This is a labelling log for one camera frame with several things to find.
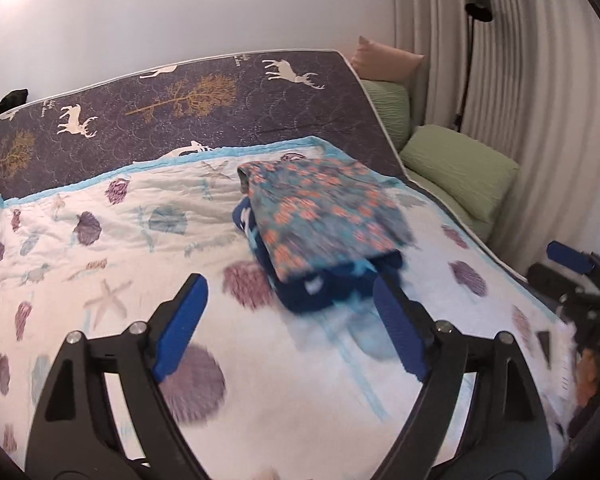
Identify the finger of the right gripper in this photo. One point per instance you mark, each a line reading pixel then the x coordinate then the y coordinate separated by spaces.
pixel 578 262

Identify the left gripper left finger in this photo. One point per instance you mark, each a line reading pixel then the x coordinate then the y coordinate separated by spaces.
pixel 73 434

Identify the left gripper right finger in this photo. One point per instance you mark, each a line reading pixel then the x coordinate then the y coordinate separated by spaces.
pixel 478 414

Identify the navy star garment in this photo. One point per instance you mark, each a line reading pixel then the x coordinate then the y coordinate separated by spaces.
pixel 320 289

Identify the teal floral garment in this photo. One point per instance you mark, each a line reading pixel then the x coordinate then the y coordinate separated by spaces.
pixel 316 213

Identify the green pillow right side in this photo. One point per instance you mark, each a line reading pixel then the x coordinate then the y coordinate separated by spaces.
pixel 476 176

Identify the black floor lamp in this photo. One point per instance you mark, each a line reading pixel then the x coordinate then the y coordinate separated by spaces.
pixel 477 11

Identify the tan pillow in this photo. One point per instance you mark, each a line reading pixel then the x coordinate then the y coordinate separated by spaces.
pixel 375 61

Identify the dark purple deer mattress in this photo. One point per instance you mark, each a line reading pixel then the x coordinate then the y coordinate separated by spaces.
pixel 227 101

